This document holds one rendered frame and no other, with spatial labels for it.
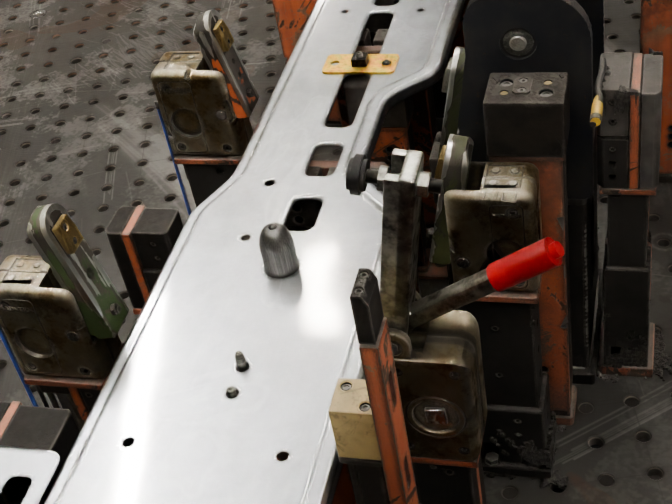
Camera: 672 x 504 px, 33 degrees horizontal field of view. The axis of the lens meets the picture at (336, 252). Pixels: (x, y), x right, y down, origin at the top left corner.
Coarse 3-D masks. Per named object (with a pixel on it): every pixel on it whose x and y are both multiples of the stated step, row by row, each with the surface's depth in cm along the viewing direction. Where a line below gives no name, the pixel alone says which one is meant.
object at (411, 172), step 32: (352, 160) 79; (416, 160) 78; (352, 192) 79; (384, 192) 78; (416, 192) 78; (384, 224) 80; (416, 224) 81; (384, 256) 82; (416, 256) 85; (384, 288) 84
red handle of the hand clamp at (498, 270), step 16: (544, 240) 80; (512, 256) 81; (528, 256) 80; (544, 256) 79; (560, 256) 80; (480, 272) 84; (496, 272) 82; (512, 272) 81; (528, 272) 81; (544, 272) 81; (448, 288) 85; (464, 288) 84; (480, 288) 83; (496, 288) 82; (416, 304) 87; (432, 304) 85; (448, 304) 85; (464, 304) 85; (416, 320) 87
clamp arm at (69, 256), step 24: (48, 216) 97; (48, 240) 97; (72, 240) 99; (72, 264) 99; (96, 264) 102; (72, 288) 101; (96, 288) 102; (96, 312) 102; (120, 312) 105; (96, 336) 104
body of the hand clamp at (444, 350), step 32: (448, 320) 89; (416, 352) 87; (448, 352) 87; (480, 352) 91; (416, 384) 88; (448, 384) 88; (480, 384) 92; (416, 416) 92; (448, 416) 91; (480, 416) 93; (416, 448) 94; (448, 448) 93; (480, 448) 93; (416, 480) 97; (448, 480) 96; (480, 480) 100
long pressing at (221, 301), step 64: (320, 0) 143; (448, 0) 137; (320, 64) 131; (256, 128) 124; (320, 128) 121; (256, 192) 115; (320, 192) 113; (192, 256) 108; (256, 256) 107; (320, 256) 106; (192, 320) 102; (256, 320) 100; (320, 320) 99; (128, 384) 97; (192, 384) 96; (256, 384) 94; (320, 384) 93; (128, 448) 91; (192, 448) 90; (256, 448) 89; (320, 448) 88
